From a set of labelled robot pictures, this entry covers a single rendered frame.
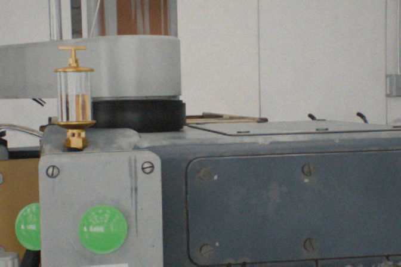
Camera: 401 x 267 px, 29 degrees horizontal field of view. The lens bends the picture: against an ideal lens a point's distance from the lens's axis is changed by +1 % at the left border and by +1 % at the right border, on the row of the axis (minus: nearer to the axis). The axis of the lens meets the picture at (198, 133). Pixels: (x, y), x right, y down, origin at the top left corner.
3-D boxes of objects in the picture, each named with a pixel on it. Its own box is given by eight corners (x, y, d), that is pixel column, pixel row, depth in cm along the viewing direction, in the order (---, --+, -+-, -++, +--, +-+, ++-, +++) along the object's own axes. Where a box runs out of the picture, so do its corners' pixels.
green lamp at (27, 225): (14, 256, 48) (12, 207, 48) (17, 247, 51) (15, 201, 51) (56, 253, 49) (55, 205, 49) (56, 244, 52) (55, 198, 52)
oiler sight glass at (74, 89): (57, 121, 55) (55, 71, 55) (57, 120, 57) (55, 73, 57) (93, 120, 55) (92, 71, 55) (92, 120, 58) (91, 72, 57)
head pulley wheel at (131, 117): (86, 133, 64) (85, 102, 64) (82, 128, 73) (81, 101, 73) (194, 129, 65) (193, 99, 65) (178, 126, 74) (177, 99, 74)
